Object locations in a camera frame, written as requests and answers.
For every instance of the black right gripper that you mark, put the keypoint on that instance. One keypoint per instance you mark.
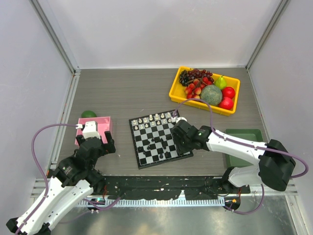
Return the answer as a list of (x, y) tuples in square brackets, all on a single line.
[(180, 149)]

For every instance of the yellow plastic fruit tray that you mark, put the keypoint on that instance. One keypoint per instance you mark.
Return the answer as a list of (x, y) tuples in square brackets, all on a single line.
[(180, 93)]

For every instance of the green netted melon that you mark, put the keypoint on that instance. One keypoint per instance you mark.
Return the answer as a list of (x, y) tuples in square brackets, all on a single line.
[(212, 95)]

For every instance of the green pear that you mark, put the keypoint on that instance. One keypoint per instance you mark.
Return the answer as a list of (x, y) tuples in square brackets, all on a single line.
[(221, 82)]

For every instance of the dark grape bunch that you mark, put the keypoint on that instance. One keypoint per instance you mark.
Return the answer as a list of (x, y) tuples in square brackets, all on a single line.
[(195, 76)]

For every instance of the pink plastic box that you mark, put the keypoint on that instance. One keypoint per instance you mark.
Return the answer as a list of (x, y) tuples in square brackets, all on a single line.
[(103, 124)]

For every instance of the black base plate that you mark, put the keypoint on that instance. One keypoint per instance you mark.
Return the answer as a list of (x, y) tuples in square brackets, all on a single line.
[(165, 187)]

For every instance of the green lime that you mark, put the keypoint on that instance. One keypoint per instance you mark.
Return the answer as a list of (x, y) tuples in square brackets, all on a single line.
[(88, 114)]

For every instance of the black white chess board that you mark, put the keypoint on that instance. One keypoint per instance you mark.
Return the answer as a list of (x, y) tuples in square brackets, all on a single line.
[(153, 141)]

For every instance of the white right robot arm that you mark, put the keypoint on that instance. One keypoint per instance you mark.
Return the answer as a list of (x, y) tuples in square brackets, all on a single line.
[(270, 164)]

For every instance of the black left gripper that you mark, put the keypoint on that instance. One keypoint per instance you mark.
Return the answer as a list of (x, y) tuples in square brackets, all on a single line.
[(110, 147)]

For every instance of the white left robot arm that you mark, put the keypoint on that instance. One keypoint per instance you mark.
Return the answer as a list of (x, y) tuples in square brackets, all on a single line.
[(73, 180)]

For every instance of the red apple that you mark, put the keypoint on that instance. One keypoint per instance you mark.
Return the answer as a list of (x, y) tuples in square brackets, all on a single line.
[(226, 103), (228, 92)]

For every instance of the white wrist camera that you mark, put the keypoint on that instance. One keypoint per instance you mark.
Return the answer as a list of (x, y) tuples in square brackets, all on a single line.
[(88, 130)]

